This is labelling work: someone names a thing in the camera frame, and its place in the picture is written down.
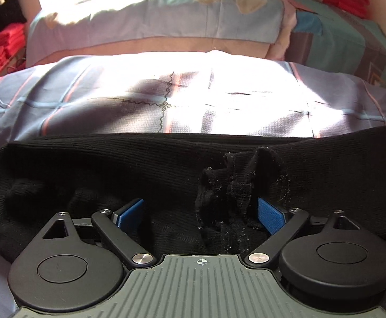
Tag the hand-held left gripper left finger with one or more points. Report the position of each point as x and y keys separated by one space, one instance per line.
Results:
x=131 y=213

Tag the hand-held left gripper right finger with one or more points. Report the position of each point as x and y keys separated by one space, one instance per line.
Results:
x=270 y=215

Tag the black pants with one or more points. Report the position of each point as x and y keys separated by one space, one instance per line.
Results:
x=113 y=165

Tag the plaid bed sheet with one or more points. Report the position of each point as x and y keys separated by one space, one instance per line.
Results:
x=113 y=106

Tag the teal patchwork pillow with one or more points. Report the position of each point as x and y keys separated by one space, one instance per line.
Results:
x=342 y=39

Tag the light blue pillow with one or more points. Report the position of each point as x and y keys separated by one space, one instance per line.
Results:
x=146 y=16

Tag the pile of red clothes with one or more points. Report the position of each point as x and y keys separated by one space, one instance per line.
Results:
x=4 y=46

